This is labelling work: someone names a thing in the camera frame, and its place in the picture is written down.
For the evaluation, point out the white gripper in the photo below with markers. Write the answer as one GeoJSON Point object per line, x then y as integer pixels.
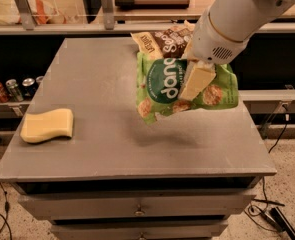
{"type": "Point", "coordinates": [211, 44]}

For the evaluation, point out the green rice chip bag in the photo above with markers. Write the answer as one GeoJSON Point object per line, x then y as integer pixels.
{"type": "Point", "coordinates": [159, 82]}

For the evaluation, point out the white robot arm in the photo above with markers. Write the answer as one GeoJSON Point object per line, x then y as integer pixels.
{"type": "Point", "coordinates": [223, 32]}

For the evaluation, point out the brown chip bag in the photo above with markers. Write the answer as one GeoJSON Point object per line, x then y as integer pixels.
{"type": "Point", "coordinates": [169, 43]}

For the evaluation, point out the orange white snack bag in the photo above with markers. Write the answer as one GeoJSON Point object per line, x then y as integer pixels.
{"type": "Point", "coordinates": [46, 13]}

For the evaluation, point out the grey drawer cabinet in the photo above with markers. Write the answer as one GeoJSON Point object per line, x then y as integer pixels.
{"type": "Point", "coordinates": [118, 178]}

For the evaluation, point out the dark soda can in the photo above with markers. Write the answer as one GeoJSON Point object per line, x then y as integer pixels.
{"type": "Point", "coordinates": [30, 86]}

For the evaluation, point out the black power strip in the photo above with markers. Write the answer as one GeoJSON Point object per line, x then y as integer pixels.
{"type": "Point", "coordinates": [281, 220]}

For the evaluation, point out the yellow sponge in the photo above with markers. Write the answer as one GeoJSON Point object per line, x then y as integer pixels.
{"type": "Point", "coordinates": [41, 127]}

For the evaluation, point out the silver soda can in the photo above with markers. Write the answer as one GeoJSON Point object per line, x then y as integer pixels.
{"type": "Point", "coordinates": [14, 90]}

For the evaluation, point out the middle metal bracket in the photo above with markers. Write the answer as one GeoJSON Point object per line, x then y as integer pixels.
{"type": "Point", "coordinates": [108, 14]}

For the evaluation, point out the metal bracket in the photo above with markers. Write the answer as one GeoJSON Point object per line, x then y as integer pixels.
{"type": "Point", "coordinates": [27, 20]}
{"type": "Point", "coordinates": [108, 14]}

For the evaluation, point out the left metal bracket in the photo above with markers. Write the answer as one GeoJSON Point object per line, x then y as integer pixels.
{"type": "Point", "coordinates": [27, 20]}

